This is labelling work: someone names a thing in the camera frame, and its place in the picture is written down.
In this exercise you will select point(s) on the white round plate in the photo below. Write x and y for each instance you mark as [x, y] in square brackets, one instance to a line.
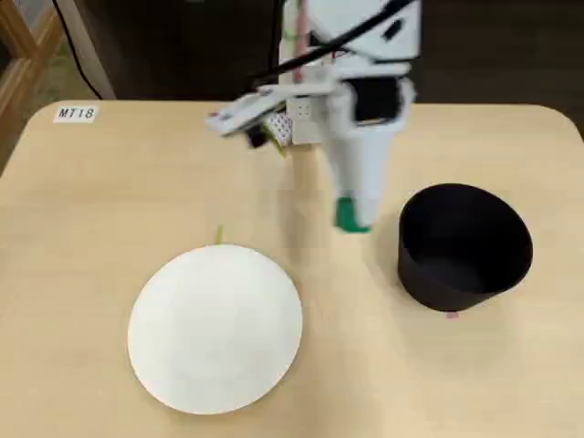
[214, 328]

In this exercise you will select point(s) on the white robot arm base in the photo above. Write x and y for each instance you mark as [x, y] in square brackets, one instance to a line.
[305, 123]

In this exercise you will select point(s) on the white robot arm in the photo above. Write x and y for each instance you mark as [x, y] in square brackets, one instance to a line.
[374, 48]

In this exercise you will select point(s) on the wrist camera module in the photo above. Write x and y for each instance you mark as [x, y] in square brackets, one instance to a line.
[237, 114]

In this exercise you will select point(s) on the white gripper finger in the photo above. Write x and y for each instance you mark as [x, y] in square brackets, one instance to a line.
[360, 164]

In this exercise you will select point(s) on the light wooden shelf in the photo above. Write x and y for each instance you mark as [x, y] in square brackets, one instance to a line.
[27, 27]

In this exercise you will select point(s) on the white MT18 label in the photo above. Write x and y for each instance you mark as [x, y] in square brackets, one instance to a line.
[76, 114]

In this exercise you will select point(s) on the pink tape piece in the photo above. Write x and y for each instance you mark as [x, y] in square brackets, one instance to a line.
[451, 315]

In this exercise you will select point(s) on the black round bin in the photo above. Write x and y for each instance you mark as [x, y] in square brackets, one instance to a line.
[456, 219]

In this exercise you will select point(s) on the green cube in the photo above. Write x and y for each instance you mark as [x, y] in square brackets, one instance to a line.
[346, 216]

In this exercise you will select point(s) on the white vertical post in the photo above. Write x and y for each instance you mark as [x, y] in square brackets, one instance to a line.
[91, 55]

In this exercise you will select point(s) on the green tape strip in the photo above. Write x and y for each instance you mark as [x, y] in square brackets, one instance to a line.
[219, 235]
[279, 148]

